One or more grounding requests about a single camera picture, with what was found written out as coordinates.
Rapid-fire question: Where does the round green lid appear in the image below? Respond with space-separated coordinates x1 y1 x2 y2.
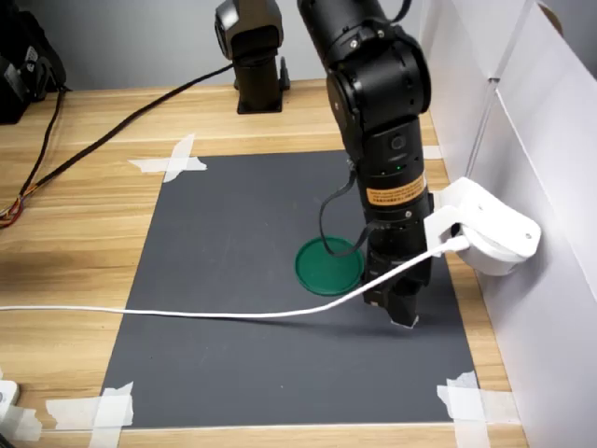
294 235 365 297

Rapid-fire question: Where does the clear partition joint strip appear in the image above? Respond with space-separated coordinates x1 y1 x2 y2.
465 77 503 181

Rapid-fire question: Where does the white partition panel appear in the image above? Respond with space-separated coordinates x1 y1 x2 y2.
417 0 533 181
468 0 597 448

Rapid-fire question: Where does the dark grey mat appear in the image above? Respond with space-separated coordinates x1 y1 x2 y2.
100 148 480 429

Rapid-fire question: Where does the black box device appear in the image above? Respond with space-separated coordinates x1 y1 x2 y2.
0 8 71 126

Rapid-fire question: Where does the white camera cable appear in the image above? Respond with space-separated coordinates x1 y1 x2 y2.
0 235 470 319

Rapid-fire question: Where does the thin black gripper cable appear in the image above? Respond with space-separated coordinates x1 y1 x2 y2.
318 158 380 259

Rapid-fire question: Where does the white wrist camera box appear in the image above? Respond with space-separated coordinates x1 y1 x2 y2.
423 175 543 277

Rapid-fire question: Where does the thick black braided cable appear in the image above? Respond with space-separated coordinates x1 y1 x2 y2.
0 63 237 230

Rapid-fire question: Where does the black wire bundle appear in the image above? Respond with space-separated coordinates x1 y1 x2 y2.
0 86 69 230

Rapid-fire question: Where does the small white bracket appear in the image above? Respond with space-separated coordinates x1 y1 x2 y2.
0 380 21 420

